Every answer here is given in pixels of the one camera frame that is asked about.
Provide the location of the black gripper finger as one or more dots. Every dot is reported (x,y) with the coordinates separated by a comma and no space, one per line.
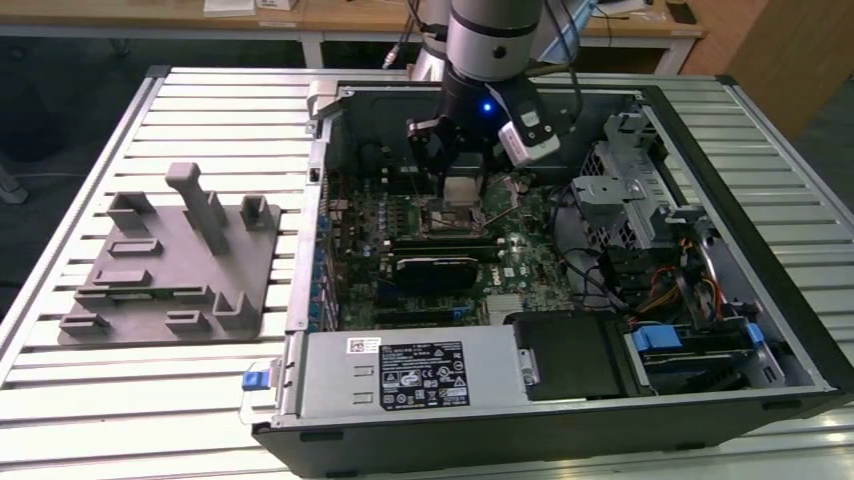
(491,160)
(427,145)

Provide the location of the silver CPU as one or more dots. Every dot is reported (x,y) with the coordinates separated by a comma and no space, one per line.
(463,192)

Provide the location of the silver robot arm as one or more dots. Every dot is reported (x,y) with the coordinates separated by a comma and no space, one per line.
(493,35)

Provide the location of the CPU socket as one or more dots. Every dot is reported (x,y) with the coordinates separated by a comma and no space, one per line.
(453,225)

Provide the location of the silver drive cage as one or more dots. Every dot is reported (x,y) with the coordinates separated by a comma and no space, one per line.
(603,192)

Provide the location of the black graphics card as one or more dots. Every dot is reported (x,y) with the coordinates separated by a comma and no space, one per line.
(433,277)

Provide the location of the green motherboard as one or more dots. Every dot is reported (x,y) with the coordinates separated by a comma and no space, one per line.
(534,300)

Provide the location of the silver chipset heatsink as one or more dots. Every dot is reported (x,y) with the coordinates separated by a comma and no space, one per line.
(504,309)

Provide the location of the black expansion slot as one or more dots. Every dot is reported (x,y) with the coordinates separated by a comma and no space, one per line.
(413,317)

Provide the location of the wooden desk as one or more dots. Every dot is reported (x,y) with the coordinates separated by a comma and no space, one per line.
(267,22)

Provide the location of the white labelled box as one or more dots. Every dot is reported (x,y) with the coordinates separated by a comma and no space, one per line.
(276,4)

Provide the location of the small black device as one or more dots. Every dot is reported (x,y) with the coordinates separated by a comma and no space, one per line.
(682,12)

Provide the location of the white paper box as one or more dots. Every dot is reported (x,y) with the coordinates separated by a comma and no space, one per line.
(229,6)

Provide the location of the black rating label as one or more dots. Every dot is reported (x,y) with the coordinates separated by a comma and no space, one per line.
(427,360)

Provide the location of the white code sticker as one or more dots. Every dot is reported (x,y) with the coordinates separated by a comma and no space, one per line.
(361,346)

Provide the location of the hard disk in blue carrier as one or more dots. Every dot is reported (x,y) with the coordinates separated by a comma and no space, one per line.
(656,339)

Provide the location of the grey parts rack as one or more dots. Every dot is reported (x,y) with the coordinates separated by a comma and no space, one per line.
(173,270)

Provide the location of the wooden cabinet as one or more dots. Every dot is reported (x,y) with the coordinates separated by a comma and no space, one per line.
(787,50)

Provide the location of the silver power supply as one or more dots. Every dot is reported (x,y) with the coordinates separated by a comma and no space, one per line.
(327,385)

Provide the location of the green RAM stick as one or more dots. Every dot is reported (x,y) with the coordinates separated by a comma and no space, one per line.
(153,294)

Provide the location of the blue plastic latch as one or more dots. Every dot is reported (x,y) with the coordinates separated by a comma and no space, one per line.
(255,381)

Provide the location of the black PC case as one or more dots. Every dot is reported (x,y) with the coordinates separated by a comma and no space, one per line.
(534,445)

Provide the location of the grey furniture leg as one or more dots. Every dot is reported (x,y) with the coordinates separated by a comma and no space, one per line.
(12,187)

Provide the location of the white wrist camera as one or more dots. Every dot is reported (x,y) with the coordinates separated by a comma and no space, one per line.
(534,145)

